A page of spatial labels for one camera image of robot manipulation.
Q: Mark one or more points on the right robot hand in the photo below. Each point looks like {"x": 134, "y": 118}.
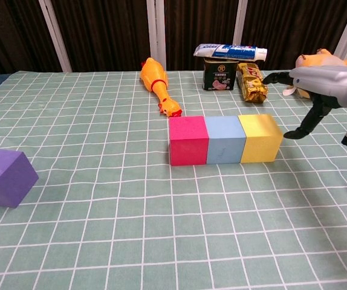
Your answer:
{"x": 327, "y": 83}

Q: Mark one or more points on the yellow foam cube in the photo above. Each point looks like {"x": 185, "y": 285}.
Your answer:
{"x": 261, "y": 145}

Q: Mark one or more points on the red foam cube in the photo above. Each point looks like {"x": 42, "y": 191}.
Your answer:
{"x": 188, "y": 149}

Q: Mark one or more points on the yellow plush animal toy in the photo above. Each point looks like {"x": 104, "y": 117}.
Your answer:
{"x": 309, "y": 60}

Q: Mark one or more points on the gold snack package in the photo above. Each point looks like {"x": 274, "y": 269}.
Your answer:
{"x": 252, "y": 87}

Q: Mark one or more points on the white blue toothpaste tube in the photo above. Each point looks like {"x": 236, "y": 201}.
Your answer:
{"x": 228, "y": 52}

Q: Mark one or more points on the dark luncheon meat tin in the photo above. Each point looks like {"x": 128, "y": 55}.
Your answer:
{"x": 219, "y": 75}

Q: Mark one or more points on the light blue foam cube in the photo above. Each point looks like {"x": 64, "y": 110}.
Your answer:
{"x": 225, "y": 148}

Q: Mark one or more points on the yellow rubber chicken toy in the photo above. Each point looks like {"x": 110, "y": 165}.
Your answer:
{"x": 155, "y": 75}

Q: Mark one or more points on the green checked tablecloth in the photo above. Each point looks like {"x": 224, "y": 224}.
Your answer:
{"x": 173, "y": 226}

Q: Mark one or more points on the dark brown curtain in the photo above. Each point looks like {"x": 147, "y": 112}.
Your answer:
{"x": 107, "y": 30}

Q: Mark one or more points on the purple foam cube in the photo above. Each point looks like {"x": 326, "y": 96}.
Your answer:
{"x": 1, "y": 181}

